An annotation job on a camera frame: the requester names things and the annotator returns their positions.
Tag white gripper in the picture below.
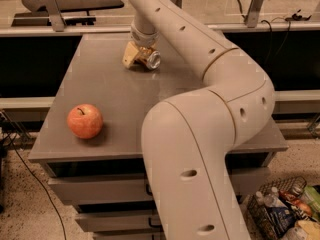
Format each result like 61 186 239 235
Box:
122 15 159 69

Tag orange soda can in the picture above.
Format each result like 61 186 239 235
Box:
136 49 161 70

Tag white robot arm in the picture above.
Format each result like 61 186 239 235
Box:
129 0 275 240

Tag black office chair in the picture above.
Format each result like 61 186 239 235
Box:
11 0 124 27

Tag red apple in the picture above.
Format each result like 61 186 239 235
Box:
67 104 103 139

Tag grey drawer cabinet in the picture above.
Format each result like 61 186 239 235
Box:
30 32 275 240

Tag middle grey drawer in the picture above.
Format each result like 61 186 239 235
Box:
74 203 248 233

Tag grey drawer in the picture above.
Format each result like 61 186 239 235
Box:
48 167 270 205
74 203 248 233
93 229 166 240

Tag top grey drawer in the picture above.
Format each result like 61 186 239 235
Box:
48 167 270 205

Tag bottom grey drawer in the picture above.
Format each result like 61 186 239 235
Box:
93 229 166 240

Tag clear plastic water bottle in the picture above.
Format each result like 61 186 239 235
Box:
264 187 285 207

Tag green snack bag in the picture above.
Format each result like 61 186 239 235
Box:
301 185 320 220

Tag left metal bracket post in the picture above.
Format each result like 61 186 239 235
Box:
41 0 65 32

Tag metal bracket post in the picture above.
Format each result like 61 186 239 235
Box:
244 0 264 28
41 0 65 32

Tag right metal bracket post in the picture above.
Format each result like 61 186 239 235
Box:
244 0 264 28

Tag black floor cable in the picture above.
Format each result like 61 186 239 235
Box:
3 130 68 240

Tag black cable at right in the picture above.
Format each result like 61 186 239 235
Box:
233 0 305 85

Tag wire mesh basket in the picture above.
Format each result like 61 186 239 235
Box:
248 176 319 240

